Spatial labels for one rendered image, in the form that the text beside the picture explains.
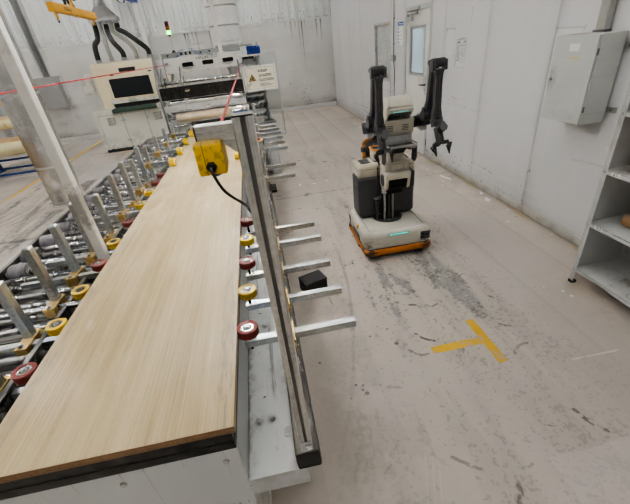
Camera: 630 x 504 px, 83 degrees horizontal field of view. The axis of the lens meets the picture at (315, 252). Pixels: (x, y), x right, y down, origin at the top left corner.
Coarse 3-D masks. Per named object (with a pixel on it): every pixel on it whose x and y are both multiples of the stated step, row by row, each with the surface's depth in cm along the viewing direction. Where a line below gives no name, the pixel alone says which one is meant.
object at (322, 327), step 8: (336, 320) 141; (344, 320) 141; (352, 320) 140; (296, 328) 140; (304, 328) 139; (312, 328) 139; (320, 328) 139; (328, 328) 139; (336, 328) 140; (344, 328) 141; (264, 336) 138; (272, 336) 137; (296, 336) 139; (304, 336) 139; (248, 344) 136; (256, 344) 137; (264, 344) 138
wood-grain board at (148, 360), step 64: (192, 192) 276; (128, 256) 195; (192, 256) 187; (128, 320) 146; (192, 320) 142; (64, 384) 120; (128, 384) 117; (192, 384) 114; (0, 448) 101; (64, 448) 99; (128, 448) 97
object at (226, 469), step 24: (240, 312) 161; (240, 360) 138; (240, 384) 129; (240, 408) 121; (240, 432) 114; (144, 456) 100; (168, 456) 102; (192, 456) 103; (216, 456) 106; (240, 456) 108; (24, 480) 96; (48, 480) 99; (72, 480) 100; (96, 480) 102; (120, 480) 104; (144, 480) 106; (168, 480) 108; (192, 480) 110; (216, 480) 112; (240, 480) 114
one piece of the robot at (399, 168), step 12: (396, 120) 277; (408, 120) 278; (396, 132) 283; (408, 132) 284; (396, 156) 295; (384, 168) 297; (396, 168) 298; (408, 168) 301; (384, 180) 300; (408, 180) 301
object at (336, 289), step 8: (320, 288) 164; (328, 288) 163; (336, 288) 162; (296, 296) 160; (304, 296) 161; (312, 296) 162; (320, 296) 163; (248, 304) 159; (256, 304) 159; (264, 304) 160
